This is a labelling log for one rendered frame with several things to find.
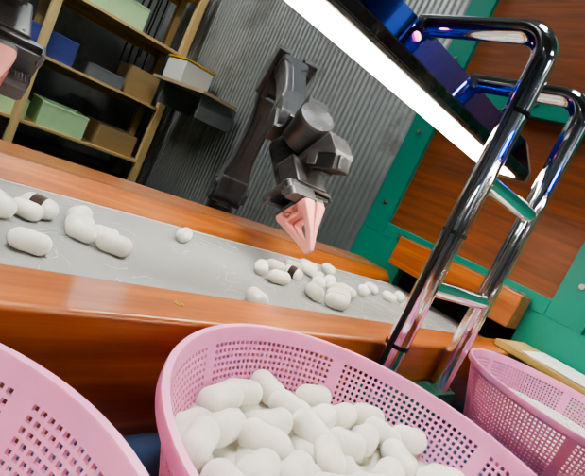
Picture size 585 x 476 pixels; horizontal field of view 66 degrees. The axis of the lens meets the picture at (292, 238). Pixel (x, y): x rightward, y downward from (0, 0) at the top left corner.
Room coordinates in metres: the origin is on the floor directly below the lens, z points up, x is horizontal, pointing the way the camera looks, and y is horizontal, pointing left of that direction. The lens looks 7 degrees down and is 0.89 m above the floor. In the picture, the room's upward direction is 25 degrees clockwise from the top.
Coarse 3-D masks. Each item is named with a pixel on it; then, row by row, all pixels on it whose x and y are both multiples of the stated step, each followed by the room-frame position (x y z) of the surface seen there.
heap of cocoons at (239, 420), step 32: (224, 384) 0.28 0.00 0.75; (256, 384) 0.30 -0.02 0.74; (192, 416) 0.25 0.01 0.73; (224, 416) 0.24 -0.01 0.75; (256, 416) 0.27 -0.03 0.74; (288, 416) 0.28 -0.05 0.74; (320, 416) 0.30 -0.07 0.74; (352, 416) 0.32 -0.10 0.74; (384, 416) 0.35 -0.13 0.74; (192, 448) 0.21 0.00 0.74; (224, 448) 0.25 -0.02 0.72; (256, 448) 0.24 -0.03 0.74; (288, 448) 0.25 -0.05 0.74; (320, 448) 0.27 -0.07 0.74; (352, 448) 0.28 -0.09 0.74; (384, 448) 0.31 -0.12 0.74; (416, 448) 0.33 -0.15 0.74
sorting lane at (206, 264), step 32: (0, 224) 0.38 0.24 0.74; (32, 224) 0.42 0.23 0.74; (64, 224) 0.46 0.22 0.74; (96, 224) 0.51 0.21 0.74; (128, 224) 0.57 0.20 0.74; (160, 224) 0.64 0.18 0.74; (0, 256) 0.32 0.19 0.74; (32, 256) 0.35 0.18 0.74; (64, 256) 0.38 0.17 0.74; (96, 256) 0.41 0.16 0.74; (128, 256) 0.45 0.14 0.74; (160, 256) 0.50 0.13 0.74; (192, 256) 0.56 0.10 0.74; (224, 256) 0.63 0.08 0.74; (256, 256) 0.73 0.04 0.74; (288, 256) 0.85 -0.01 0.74; (192, 288) 0.44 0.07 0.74; (224, 288) 0.49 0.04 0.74; (288, 288) 0.62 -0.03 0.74; (384, 288) 1.00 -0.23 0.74; (384, 320) 0.69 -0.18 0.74; (448, 320) 0.97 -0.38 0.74
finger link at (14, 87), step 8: (16, 72) 0.50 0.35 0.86; (8, 80) 0.48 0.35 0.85; (16, 80) 0.49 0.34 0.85; (24, 80) 0.50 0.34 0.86; (0, 88) 0.49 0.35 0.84; (8, 88) 0.49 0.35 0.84; (16, 88) 0.49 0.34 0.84; (24, 88) 0.50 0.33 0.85; (8, 96) 0.50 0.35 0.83; (16, 96) 0.50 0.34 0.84
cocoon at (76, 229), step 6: (72, 222) 0.43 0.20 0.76; (78, 222) 0.43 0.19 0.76; (66, 228) 0.42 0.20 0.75; (72, 228) 0.42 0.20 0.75; (78, 228) 0.42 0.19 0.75; (84, 228) 0.42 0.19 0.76; (90, 228) 0.43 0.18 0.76; (72, 234) 0.42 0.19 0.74; (78, 234) 0.42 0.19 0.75; (84, 234) 0.42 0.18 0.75; (90, 234) 0.42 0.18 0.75; (96, 234) 0.43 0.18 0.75; (78, 240) 0.43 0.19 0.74; (84, 240) 0.42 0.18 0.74; (90, 240) 0.43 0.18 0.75
